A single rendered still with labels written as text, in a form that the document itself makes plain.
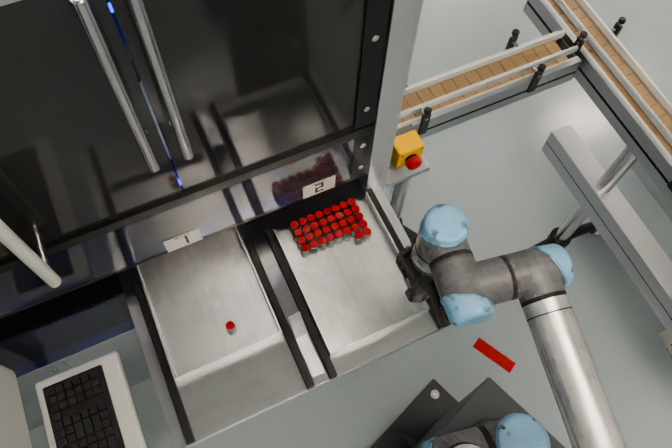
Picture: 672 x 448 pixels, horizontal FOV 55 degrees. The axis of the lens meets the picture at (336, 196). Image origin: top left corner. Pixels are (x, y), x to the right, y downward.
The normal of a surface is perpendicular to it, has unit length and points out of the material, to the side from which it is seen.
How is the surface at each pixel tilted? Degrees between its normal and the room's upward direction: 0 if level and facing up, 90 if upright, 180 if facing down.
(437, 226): 0
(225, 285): 0
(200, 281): 0
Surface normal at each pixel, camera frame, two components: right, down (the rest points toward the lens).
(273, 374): 0.03, -0.45
